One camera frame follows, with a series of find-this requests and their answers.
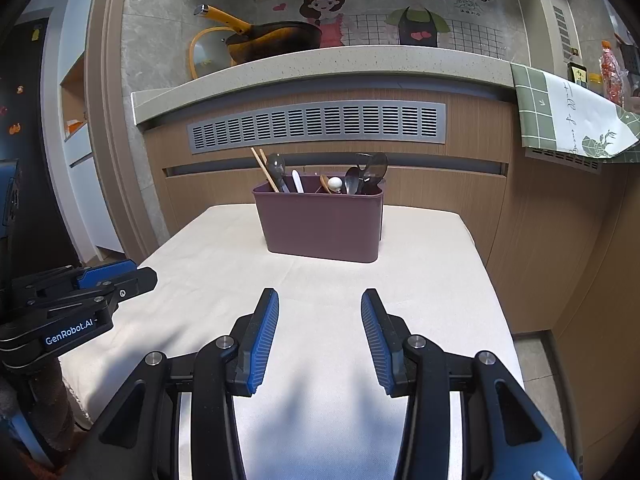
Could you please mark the glass lid with yellow rim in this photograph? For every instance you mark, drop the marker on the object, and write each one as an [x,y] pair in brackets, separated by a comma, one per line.
[210,55]

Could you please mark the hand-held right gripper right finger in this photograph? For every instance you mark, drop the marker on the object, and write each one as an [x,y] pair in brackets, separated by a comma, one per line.
[377,350]

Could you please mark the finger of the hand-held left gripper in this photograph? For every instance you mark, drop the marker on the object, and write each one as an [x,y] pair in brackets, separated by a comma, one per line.
[135,282]
[107,272]

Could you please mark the black refrigerator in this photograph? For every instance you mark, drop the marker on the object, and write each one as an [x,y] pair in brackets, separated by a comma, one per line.
[30,135]

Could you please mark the grey vent grille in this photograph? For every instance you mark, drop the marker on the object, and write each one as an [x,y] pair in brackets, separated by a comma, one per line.
[320,127]

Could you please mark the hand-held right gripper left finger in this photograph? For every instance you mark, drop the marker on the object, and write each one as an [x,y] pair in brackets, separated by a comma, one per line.
[262,345]

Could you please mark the green checked towel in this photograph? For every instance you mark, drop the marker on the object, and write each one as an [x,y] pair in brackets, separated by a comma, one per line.
[575,120]

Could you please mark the metal spoon with white ball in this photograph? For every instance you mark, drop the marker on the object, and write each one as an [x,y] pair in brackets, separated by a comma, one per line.
[334,182]

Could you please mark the black spoon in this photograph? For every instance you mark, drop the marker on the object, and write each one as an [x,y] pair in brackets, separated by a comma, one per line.
[275,164]

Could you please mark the jar with yellow lid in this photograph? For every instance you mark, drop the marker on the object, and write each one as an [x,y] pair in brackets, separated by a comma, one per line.
[595,82]

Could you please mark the purple utensil holder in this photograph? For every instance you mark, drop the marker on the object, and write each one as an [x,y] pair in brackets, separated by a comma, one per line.
[320,225]

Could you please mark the white shelf cabinet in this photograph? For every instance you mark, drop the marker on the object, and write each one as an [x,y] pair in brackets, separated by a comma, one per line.
[85,125]

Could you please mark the dark blue object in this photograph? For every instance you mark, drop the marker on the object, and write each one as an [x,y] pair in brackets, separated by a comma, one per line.
[9,200]

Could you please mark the cartoon wall poster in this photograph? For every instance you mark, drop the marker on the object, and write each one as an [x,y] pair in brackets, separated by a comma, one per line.
[370,0]

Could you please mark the wooden chopstick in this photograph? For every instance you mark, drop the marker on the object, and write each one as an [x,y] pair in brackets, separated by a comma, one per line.
[260,165]
[267,164]

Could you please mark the red bottle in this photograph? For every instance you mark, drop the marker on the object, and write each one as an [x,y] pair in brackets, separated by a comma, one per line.
[611,75]

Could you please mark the black slim utensil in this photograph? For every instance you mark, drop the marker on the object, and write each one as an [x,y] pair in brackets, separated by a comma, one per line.
[352,177]

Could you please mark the light wooden spoon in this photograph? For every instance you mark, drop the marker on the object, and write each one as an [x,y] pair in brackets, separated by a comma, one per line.
[324,184]

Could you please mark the speckled stone kitchen counter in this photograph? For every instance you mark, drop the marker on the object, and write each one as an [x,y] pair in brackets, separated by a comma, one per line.
[325,72]

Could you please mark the small black yellow packet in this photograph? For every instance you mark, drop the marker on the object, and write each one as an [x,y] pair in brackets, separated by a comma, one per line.
[577,72]

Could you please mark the white tablecloth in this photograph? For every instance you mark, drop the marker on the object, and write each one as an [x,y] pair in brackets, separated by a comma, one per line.
[325,310]

